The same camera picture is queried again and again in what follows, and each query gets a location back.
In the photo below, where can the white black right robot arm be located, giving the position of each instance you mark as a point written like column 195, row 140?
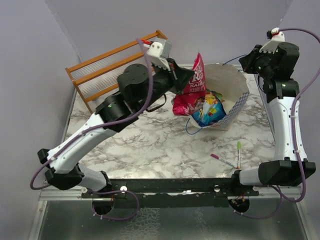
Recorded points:
column 290, row 166

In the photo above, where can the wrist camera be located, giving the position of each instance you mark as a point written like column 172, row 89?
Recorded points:
column 158, row 52
column 275, row 37

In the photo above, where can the purple marker pen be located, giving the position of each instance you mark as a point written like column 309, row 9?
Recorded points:
column 223, row 160

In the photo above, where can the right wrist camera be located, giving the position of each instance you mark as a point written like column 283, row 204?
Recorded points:
column 275, row 37

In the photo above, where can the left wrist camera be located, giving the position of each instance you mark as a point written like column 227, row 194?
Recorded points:
column 158, row 52

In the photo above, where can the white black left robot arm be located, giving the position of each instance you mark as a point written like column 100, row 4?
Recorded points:
column 139, row 88

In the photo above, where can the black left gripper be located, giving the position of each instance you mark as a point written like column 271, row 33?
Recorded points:
column 183, row 75

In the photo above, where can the orange wooden rack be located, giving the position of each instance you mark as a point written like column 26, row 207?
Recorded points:
column 97, row 76

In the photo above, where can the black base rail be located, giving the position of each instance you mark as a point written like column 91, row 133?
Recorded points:
column 172, row 192

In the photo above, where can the blue checkered paper bag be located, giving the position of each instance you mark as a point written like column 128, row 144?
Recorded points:
column 230, row 81

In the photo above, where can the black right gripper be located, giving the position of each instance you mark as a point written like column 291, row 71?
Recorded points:
column 247, row 61

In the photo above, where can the red pink snack bag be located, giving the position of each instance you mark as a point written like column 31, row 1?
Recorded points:
column 194, row 93

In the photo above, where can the blue gummy snack bag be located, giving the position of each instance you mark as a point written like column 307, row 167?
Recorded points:
column 210, row 110

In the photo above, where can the green marker pen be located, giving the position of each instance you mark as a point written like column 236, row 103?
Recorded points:
column 239, row 148

